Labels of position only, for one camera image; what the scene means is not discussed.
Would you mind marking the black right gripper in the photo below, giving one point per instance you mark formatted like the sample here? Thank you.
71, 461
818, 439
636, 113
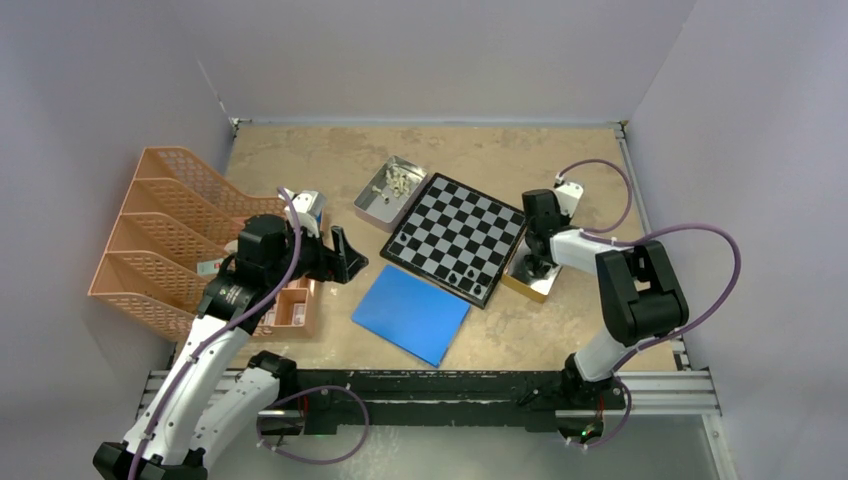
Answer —
565, 220

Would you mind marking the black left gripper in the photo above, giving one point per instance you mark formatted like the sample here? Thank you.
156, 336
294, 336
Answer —
328, 265

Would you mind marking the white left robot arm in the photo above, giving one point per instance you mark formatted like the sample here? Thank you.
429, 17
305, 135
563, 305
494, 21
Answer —
183, 432

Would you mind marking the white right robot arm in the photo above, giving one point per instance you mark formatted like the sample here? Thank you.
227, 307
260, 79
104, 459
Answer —
640, 295

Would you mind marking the yellow tin with black pieces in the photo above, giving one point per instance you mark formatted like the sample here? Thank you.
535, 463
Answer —
518, 278

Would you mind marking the pink tin with white pieces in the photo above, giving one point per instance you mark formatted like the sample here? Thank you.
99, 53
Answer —
370, 208

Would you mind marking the white chess pieces pile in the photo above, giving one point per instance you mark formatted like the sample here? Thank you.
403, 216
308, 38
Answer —
400, 183

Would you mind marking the peach desk organizer tray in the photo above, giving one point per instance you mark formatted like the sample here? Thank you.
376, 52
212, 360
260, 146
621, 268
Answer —
293, 314

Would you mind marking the black white chessboard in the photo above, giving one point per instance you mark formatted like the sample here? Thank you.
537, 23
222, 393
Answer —
452, 227

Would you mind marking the blue mat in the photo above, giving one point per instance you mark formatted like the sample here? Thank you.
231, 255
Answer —
413, 315

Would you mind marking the peach mesh file rack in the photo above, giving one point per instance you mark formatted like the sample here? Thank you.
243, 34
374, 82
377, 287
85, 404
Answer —
178, 212

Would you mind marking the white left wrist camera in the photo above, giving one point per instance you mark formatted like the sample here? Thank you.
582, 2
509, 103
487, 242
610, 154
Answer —
308, 207

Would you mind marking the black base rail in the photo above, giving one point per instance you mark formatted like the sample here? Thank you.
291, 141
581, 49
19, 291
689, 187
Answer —
537, 401

